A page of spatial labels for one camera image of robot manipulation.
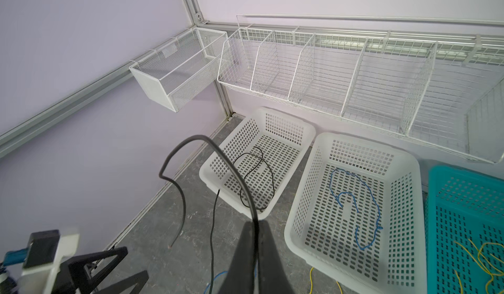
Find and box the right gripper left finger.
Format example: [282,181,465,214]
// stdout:
[219,222,257,294]

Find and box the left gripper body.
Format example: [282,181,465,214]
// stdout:
[55,247,149,293]

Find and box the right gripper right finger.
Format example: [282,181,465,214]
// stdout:
[257,220,294,294]

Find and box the short yellow cable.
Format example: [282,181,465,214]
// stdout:
[452,238,504,294]

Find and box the middle white plastic basket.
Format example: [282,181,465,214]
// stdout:
[284,133,427,293]

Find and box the white plastic basket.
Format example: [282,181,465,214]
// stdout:
[284,133,427,293]
[199,108,316,220]

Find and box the left white plastic basket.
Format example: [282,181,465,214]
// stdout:
[199,108,316,220]

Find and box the teal plastic basket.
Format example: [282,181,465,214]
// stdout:
[425,165,503,293]

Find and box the white mesh wall box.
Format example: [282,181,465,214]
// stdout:
[129,27,228,112]

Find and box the white wire wall rack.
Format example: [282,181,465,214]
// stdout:
[218,16,503,164]

